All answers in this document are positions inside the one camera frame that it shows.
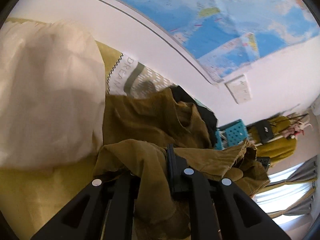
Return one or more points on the yellow-green bed sheet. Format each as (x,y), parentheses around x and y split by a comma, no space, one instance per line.
(30,197)

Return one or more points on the colourful wall map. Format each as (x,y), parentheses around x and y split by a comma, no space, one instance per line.
(223,36)

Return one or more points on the turquoise plastic storage basket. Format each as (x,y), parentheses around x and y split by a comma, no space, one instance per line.
(230,135)

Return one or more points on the yellow hanging garment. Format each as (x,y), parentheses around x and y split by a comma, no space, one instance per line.
(281,148)

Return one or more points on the white wall socket plate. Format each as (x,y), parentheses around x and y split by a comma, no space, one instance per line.
(239,89)

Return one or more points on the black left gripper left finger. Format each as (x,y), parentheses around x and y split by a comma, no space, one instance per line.
(102,210)

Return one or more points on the black garment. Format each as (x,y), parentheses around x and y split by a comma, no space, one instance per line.
(209,118)

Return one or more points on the mustard yellow garment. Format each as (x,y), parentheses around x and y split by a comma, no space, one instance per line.
(136,133)

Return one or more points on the black hanging bag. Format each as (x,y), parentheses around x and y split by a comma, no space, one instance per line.
(264,130)

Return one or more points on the white patterned blanket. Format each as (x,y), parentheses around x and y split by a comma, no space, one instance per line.
(129,77)

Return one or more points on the grey window curtain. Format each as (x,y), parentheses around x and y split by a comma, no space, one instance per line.
(290,192)

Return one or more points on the white pillow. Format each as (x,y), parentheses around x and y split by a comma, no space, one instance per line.
(52,94)

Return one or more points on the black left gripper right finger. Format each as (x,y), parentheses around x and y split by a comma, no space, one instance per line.
(217,209)

